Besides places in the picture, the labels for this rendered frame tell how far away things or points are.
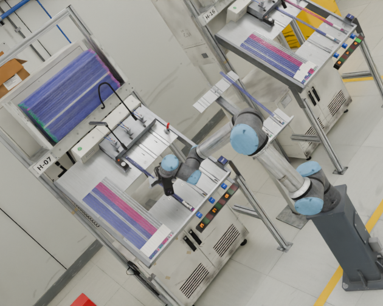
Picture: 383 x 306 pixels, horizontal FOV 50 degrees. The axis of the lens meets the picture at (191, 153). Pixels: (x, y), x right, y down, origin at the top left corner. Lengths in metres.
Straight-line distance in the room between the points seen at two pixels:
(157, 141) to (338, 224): 1.09
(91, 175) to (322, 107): 1.87
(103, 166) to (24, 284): 1.98
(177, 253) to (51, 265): 1.76
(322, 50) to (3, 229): 2.93
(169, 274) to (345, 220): 1.14
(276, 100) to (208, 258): 1.20
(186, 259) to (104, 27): 2.40
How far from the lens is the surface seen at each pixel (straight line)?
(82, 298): 2.30
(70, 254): 4.16
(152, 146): 2.43
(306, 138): 3.02
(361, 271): 2.37
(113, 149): 2.38
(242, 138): 1.65
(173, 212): 2.27
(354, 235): 2.15
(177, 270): 2.68
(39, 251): 4.07
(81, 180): 2.40
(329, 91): 3.45
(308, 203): 1.83
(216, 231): 2.78
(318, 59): 2.94
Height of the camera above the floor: 1.91
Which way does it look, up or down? 25 degrees down
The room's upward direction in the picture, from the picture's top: 36 degrees counter-clockwise
